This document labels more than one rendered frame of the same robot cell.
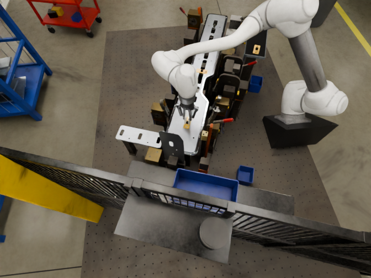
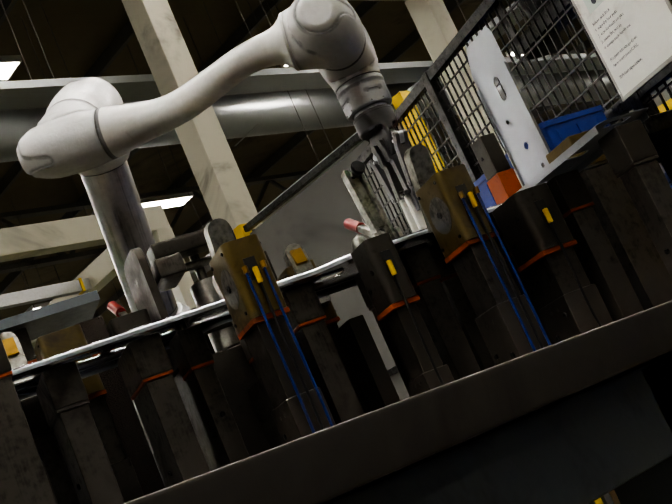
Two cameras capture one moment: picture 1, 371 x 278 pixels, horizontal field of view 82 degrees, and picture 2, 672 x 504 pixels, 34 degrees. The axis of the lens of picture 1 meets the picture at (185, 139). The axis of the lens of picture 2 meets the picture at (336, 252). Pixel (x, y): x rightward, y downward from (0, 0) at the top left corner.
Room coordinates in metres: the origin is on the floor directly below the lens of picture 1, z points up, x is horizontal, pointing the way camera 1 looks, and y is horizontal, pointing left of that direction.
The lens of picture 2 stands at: (2.03, 1.31, 0.66)
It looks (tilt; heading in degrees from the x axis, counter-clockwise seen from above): 12 degrees up; 230
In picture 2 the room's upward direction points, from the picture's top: 24 degrees counter-clockwise
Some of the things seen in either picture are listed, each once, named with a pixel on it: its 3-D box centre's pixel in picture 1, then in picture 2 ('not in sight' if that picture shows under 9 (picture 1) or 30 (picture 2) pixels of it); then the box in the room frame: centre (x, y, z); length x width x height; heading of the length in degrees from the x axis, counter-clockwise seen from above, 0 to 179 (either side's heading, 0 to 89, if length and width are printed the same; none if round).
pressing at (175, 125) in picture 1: (201, 69); (172, 329); (1.19, -0.13, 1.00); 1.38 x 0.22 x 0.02; 165
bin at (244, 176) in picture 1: (244, 175); not in sight; (0.45, -0.40, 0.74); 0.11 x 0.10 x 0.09; 165
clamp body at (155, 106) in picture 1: (159, 121); (490, 276); (0.83, 0.18, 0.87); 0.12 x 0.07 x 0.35; 75
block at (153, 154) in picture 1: (157, 165); (619, 232); (0.48, 0.18, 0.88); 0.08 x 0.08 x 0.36; 75
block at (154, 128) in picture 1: (156, 139); (561, 274); (0.70, 0.20, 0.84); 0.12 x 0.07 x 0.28; 75
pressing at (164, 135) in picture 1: (173, 148); (511, 117); (0.46, 0.06, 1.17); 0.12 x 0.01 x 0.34; 75
